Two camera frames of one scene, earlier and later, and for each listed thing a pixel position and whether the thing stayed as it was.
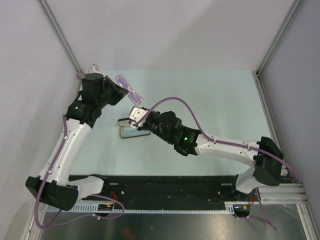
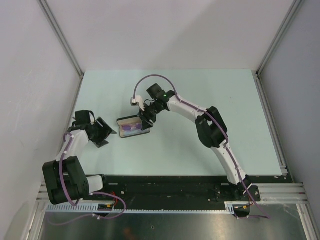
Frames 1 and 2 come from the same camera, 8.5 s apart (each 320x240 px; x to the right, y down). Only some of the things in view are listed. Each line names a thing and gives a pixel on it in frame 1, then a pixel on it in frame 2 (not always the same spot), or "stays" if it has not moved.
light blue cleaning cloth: (131, 131) stays
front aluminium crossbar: (294, 193) stays
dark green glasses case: (127, 131) stays
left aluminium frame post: (60, 35) stays
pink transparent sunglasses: (133, 94) → (128, 127)
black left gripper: (120, 92) → (106, 130)
